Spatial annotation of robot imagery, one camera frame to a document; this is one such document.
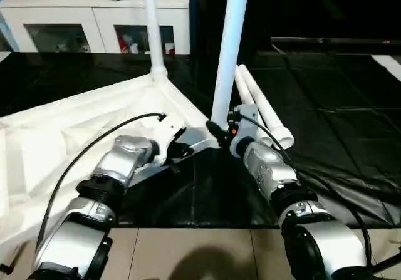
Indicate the white plastic table leg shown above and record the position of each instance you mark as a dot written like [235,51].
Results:
[254,101]
[266,104]
[153,29]
[229,54]

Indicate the white plastic table top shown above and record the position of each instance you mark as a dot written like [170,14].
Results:
[75,136]

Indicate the black work mat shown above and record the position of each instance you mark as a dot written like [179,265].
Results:
[338,136]

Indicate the white edge strip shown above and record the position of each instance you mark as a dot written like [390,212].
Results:
[390,67]

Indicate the white glass-door cabinet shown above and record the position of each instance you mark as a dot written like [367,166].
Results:
[62,7]

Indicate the black metal rail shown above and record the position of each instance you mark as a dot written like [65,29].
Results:
[338,43]

